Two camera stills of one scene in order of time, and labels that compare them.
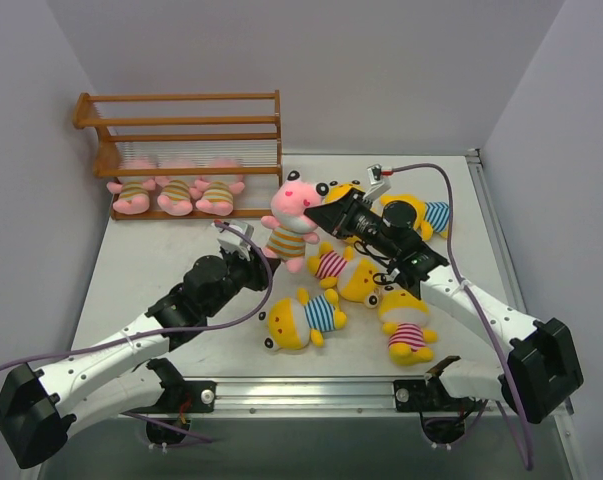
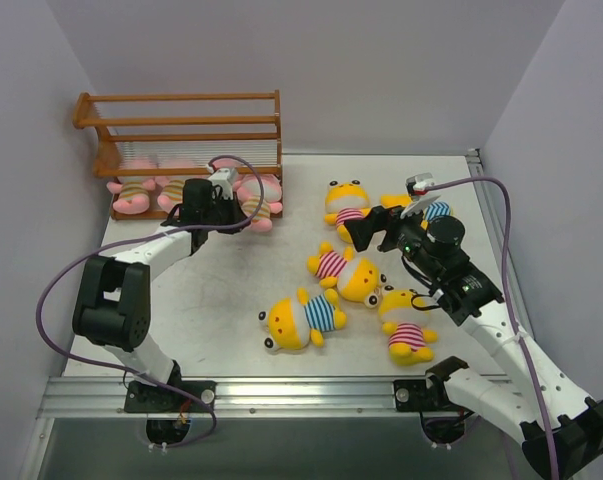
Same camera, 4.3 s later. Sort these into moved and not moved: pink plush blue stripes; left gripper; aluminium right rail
Moved: left gripper; pink plush blue stripes
Not moved: aluminium right rail
